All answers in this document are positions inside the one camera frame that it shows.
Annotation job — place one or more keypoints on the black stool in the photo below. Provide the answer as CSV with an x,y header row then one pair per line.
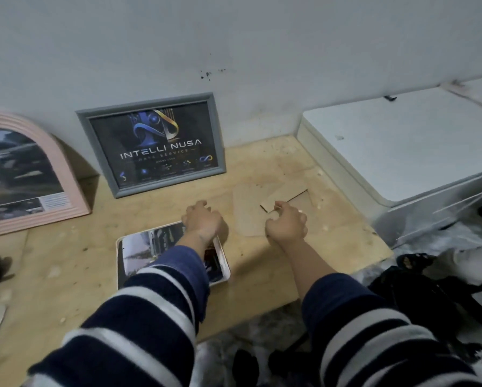
x,y
289,366

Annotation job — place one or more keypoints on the pink arched photo frame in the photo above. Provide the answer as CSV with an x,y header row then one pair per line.
x,y
69,189

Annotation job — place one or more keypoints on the small brown stand backing board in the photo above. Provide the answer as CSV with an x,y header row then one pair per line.
x,y
249,213

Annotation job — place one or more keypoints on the person's right hand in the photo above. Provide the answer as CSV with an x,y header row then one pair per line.
x,y
289,227

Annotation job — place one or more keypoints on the black bag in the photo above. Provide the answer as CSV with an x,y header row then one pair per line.
x,y
418,298

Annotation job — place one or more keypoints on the grey rectangular photo frame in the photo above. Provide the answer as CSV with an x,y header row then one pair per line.
x,y
86,132

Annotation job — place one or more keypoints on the double-sided arched brochure picture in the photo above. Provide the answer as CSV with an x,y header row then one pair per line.
x,y
19,173

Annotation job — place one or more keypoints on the pale folded sheet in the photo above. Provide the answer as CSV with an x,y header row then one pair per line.
x,y
470,94

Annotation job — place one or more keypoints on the small black clip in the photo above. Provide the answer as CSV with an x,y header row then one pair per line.
x,y
390,98

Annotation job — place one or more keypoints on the person's right forearm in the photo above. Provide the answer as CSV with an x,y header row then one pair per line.
x,y
366,338

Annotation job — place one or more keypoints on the white cabinet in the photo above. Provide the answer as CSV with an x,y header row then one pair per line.
x,y
394,149

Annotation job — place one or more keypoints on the person's left hand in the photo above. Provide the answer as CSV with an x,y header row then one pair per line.
x,y
204,225

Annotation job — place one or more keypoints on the white rectangular photo frame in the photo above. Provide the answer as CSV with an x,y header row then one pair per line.
x,y
226,270

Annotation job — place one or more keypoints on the person's left forearm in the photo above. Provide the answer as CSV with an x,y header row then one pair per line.
x,y
144,326

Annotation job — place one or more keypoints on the person's black shoe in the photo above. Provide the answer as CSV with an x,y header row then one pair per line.
x,y
245,368
414,261

